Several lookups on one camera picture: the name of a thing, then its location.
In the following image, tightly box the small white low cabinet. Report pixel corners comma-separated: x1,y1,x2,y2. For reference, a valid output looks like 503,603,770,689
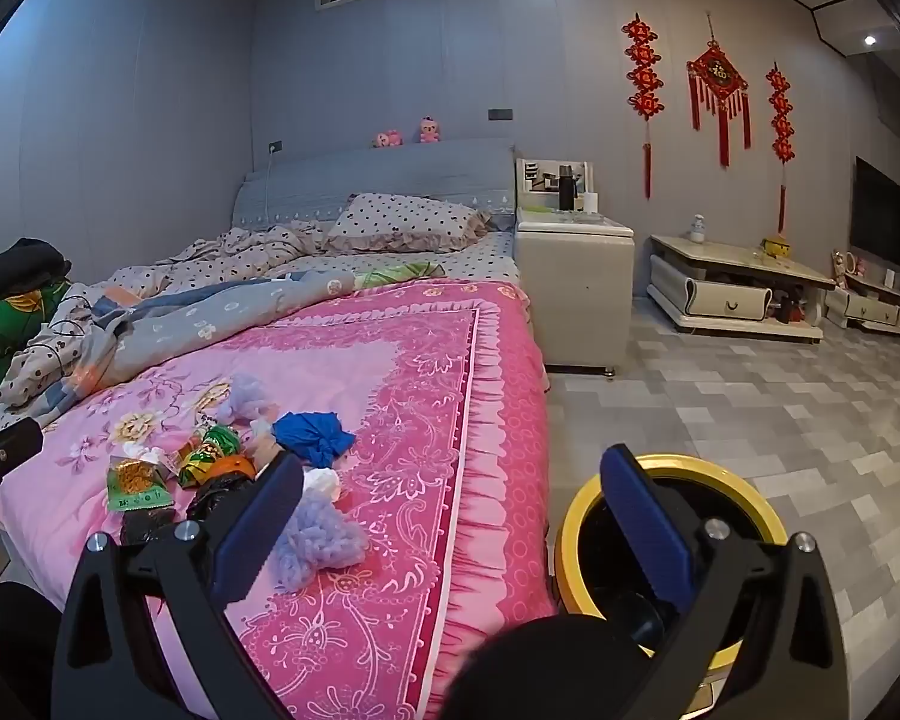
825,274,900,337

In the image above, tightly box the polka dot ruffled pillow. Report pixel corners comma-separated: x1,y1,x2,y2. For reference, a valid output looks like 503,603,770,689
322,193,492,254

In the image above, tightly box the white nightstand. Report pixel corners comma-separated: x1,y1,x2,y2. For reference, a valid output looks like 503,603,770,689
514,157,636,376

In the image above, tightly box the black television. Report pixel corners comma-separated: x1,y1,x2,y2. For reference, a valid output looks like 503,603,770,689
849,156,900,275

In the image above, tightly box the green floral pillow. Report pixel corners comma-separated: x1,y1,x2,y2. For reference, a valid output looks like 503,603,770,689
0,277,72,413

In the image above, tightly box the white curved tv cabinet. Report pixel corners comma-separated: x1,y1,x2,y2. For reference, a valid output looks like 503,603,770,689
647,234,837,342

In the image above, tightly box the green white snack packet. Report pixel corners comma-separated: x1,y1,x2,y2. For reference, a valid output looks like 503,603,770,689
107,457,173,512

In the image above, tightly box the long red knot decoration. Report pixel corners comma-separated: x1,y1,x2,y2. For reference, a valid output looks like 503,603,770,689
621,13,665,201
765,62,797,235

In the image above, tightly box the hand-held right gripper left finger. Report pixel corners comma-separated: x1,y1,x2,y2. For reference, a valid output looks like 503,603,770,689
49,452,305,720

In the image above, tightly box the green yellow snack bag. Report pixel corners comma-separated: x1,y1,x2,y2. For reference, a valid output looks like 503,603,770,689
178,424,239,487

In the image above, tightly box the grey blue bed headboard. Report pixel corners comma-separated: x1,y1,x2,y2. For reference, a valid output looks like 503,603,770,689
232,137,517,230

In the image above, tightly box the blue plastic bag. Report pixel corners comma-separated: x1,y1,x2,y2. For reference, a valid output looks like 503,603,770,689
272,411,357,468

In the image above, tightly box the yellow rimmed black trash bin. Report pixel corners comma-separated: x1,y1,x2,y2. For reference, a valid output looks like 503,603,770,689
555,454,788,672

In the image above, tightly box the floral polka dot duvet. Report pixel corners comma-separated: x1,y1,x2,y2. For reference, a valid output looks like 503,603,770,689
0,221,451,428

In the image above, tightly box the black cloth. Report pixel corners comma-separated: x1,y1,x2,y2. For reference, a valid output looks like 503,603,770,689
0,238,72,301

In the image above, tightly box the white tissue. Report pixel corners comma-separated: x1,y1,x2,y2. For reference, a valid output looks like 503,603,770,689
302,467,342,503

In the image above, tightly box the white polka dot bed sheet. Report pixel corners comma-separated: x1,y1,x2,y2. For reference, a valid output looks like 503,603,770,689
390,229,522,286

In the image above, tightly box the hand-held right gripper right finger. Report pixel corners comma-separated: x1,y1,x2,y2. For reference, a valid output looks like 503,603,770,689
598,444,848,720

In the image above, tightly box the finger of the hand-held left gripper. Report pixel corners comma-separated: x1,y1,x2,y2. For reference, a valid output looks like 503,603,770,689
0,416,44,515

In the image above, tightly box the red diamond knot decoration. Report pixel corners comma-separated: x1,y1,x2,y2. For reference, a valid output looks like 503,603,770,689
686,13,752,168

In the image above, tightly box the pink floral bedspread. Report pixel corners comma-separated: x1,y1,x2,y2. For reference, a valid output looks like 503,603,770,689
0,277,560,720

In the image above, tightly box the black plastic bag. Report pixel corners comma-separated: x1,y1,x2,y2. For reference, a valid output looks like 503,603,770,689
120,476,252,548

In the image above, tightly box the purple knitted cloth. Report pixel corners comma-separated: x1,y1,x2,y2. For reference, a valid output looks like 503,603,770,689
217,373,280,425
270,487,368,590

